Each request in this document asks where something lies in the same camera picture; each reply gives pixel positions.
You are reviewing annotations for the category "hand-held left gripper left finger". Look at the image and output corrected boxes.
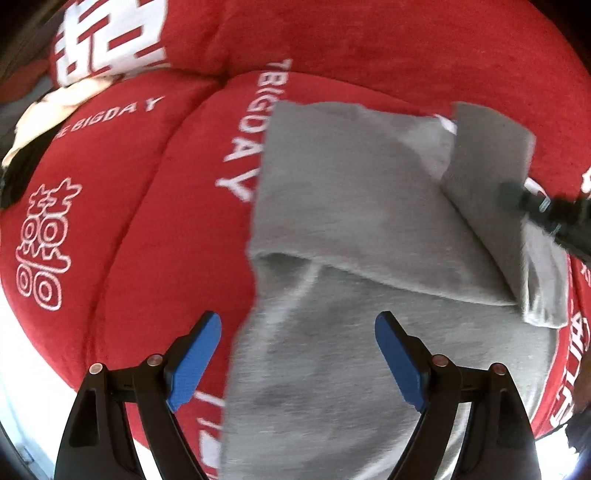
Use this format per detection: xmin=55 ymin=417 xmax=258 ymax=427
xmin=55 ymin=311 xmax=222 ymax=480

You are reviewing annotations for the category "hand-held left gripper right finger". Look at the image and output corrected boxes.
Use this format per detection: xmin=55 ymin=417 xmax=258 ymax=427
xmin=374 ymin=311 xmax=543 ymax=480

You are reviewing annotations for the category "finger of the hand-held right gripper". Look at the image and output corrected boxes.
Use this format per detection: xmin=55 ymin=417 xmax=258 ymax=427
xmin=501 ymin=181 xmax=591 ymax=260

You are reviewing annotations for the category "grey small garment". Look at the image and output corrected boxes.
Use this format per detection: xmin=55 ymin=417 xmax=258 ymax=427
xmin=222 ymin=99 xmax=572 ymax=480

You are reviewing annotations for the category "red printed blanket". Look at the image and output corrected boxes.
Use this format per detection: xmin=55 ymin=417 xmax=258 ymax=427
xmin=0 ymin=69 xmax=591 ymax=480

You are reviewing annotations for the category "red printed pillow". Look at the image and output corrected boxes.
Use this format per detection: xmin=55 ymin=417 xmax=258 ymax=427
xmin=48 ymin=0 xmax=591 ymax=185

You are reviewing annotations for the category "beige cloth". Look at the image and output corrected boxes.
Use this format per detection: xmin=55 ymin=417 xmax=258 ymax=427
xmin=2 ymin=76 xmax=125 ymax=167

